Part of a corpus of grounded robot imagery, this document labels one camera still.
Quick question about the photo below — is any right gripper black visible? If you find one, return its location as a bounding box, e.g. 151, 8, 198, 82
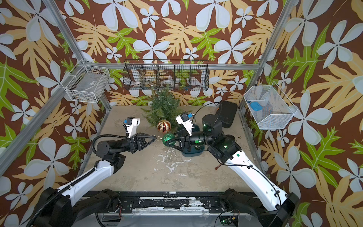
168, 129, 216, 154

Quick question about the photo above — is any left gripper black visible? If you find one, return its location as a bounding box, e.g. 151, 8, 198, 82
115, 133, 154, 157

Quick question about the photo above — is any red gold striped ornament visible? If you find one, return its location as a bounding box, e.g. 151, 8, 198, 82
157, 120, 172, 133

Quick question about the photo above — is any green glitter ball ornament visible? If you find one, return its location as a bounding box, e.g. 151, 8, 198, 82
162, 132, 175, 146

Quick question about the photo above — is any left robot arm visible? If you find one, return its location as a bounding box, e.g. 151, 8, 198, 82
27, 132, 157, 227

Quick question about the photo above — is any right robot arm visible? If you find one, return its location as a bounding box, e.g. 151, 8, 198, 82
164, 113, 300, 227

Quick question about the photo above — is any small green christmas tree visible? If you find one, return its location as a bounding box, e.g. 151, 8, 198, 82
142, 89, 185, 131

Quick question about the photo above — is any teal plastic tray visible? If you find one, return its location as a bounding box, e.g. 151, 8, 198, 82
178, 125, 205, 157

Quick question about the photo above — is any black hard case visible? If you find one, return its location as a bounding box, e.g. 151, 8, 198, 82
216, 101, 238, 128

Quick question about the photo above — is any blue object in basket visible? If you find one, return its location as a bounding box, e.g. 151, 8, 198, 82
250, 102, 263, 111

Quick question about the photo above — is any white mesh basket right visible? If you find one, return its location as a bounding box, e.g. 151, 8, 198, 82
244, 83, 298, 130

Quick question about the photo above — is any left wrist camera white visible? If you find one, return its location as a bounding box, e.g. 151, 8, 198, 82
124, 117, 140, 138

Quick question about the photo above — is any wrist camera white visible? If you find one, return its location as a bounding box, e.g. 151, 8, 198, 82
175, 113, 194, 136
124, 117, 140, 138

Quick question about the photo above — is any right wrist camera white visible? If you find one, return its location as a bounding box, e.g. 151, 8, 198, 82
175, 113, 194, 136

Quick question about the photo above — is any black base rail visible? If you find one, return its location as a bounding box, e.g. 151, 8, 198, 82
96, 191, 250, 214

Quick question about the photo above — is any black wire basket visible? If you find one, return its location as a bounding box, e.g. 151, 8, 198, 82
122, 59, 210, 91

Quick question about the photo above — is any white wire basket left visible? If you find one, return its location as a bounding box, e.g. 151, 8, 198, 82
63, 60, 110, 103

